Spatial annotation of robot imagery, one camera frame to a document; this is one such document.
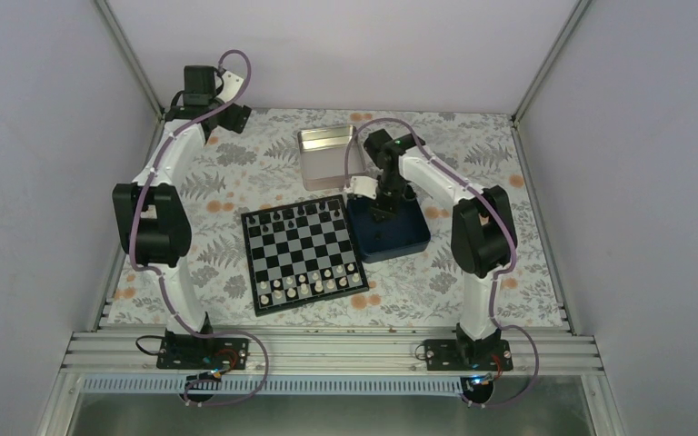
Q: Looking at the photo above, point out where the dark blue piece box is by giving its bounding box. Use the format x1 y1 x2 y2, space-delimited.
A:
347 197 431 263

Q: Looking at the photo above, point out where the black grey chess board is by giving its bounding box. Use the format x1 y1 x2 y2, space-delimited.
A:
241 195 369 317

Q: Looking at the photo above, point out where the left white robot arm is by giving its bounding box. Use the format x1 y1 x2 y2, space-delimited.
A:
112 65 251 368

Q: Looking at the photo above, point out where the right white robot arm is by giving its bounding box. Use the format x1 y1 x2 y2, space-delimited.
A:
350 129 517 370

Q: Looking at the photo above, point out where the floral table mat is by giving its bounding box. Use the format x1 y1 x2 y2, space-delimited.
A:
181 109 563 328

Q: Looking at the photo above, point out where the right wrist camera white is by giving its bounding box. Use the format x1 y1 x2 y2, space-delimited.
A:
344 176 378 199

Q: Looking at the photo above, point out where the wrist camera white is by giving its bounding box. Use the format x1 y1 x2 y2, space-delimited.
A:
215 71 245 103
344 176 378 199

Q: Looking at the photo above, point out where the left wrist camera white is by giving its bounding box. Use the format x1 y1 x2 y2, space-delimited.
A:
215 71 245 103

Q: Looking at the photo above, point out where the aluminium corner post left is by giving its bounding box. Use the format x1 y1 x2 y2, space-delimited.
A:
93 0 162 114

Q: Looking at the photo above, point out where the aluminium corner post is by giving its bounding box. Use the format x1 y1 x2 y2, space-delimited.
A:
511 0 593 128
93 0 162 114

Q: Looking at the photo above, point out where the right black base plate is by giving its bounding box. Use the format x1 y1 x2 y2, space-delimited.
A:
423 339 514 372

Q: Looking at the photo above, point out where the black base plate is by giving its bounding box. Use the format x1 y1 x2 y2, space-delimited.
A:
423 339 514 372
155 335 249 372

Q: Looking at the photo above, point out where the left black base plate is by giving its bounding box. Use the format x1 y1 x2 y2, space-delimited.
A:
155 335 249 372

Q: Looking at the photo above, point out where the aluminium corner post right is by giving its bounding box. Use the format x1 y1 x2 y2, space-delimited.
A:
511 0 593 128

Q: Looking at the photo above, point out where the aluminium front rail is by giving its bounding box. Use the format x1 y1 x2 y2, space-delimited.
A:
61 329 603 376

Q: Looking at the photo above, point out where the white slotted cable duct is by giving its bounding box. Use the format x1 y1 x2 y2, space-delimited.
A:
81 374 463 397

